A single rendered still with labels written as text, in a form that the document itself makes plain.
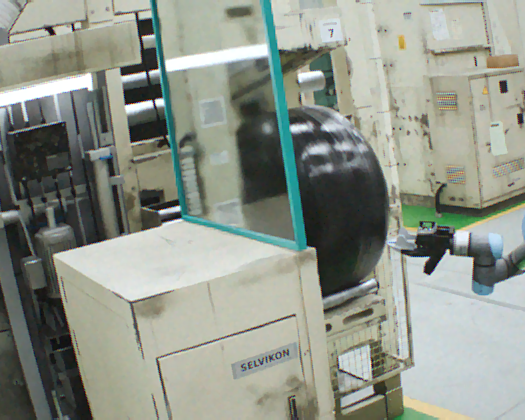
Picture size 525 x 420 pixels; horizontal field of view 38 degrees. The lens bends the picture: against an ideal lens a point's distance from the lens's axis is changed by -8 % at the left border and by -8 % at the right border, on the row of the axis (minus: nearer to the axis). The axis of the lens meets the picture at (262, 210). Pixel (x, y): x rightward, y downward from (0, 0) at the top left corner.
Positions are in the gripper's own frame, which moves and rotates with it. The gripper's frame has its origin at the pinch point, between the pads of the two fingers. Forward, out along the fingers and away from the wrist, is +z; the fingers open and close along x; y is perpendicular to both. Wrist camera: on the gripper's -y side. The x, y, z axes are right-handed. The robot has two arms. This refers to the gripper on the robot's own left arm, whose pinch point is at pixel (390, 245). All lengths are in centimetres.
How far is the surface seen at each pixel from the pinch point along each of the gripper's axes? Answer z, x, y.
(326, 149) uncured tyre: 16.7, 1.9, 32.9
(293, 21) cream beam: 38, -50, 52
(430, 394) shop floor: -5, -64, -134
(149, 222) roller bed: 81, -3, 0
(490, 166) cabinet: -12, -413, -215
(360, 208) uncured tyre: 6.7, 8.1, 18.0
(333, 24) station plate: 27, -61, 47
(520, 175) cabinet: -41, -442, -239
